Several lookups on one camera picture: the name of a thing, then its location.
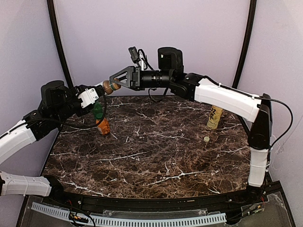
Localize brown coffee bottle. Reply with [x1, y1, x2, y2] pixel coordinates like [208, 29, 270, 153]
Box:
[95, 80, 121, 95]

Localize yellow tea bottle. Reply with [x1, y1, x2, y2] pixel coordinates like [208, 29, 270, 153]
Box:
[206, 105, 223, 130]

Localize pale yellow bottle cap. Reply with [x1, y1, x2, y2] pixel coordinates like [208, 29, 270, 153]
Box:
[204, 136, 210, 142]

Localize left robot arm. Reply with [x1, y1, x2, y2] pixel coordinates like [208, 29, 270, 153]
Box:
[0, 80, 106, 197]

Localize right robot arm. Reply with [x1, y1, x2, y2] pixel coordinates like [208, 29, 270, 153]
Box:
[109, 47, 274, 187]

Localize green plastic bottle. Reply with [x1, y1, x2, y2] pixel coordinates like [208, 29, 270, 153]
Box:
[92, 102, 103, 120]

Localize orange juice bottle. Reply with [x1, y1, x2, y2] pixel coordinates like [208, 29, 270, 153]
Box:
[96, 118, 110, 135]

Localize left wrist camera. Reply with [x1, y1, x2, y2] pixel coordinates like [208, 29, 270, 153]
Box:
[78, 87, 99, 108]

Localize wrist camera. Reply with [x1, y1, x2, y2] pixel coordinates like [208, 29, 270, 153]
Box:
[78, 87, 99, 108]
[128, 47, 148, 70]

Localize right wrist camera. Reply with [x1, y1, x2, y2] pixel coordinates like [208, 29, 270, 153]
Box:
[128, 47, 148, 70]

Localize left black frame post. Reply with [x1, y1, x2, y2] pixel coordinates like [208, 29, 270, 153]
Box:
[46, 0, 73, 88]

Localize black frame post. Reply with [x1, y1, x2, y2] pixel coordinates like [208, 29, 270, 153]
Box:
[232, 0, 257, 88]
[46, 0, 73, 88]

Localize white cable tray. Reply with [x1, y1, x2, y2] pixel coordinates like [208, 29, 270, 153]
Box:
[31, 202, 226, 227]

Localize black front rail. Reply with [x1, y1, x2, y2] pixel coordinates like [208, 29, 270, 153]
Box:
[43, 181, 283, 219]

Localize right black frame post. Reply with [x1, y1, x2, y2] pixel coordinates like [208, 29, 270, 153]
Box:
[232, 0, 257, 88]

